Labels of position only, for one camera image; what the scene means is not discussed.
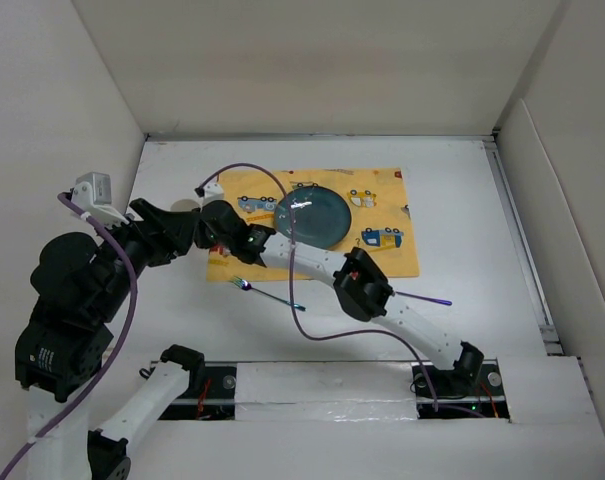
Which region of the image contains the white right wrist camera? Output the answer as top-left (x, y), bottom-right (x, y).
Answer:
top-left (195, 181), bottom-right (224, 198)

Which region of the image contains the pink cup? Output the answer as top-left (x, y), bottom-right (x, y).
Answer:
top-left (170, 199), bottom-right (199, 212)

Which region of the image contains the iridescent fork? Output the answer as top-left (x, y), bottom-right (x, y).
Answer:
top-left (229, 276), bottom-right (306, 312)

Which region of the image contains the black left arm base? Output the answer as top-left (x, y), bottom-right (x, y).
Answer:
top-left (159, 363), bottom-right (237, 421)

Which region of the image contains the purple iridescent spoon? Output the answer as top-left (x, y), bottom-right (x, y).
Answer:
top-left (395, 291), bottom-right (453, 306)

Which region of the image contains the teal round plate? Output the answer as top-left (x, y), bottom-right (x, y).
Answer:
top-left (274, 186), bottom-right (352, 249)

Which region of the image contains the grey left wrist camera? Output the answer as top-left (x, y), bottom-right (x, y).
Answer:
top-left (71, 172), bottom-right (129, 228)

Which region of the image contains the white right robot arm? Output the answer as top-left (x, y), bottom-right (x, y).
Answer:
top-left (199, 200), bottom-right (484, 394)

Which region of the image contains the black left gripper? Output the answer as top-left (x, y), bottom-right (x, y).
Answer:
top-left (93, 194), bottom-right (201, 316)

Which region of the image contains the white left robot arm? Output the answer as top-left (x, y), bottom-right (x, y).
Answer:
top-left (15, 199), bottom-right (205, 479)

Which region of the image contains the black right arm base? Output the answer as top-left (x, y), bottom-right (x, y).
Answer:
top-left (409, 361), bottom-right (510, 420)

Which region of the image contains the yellow cartoon print cloth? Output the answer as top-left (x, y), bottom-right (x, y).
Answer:
top-left (217, 167), bottom-right (420, 278)

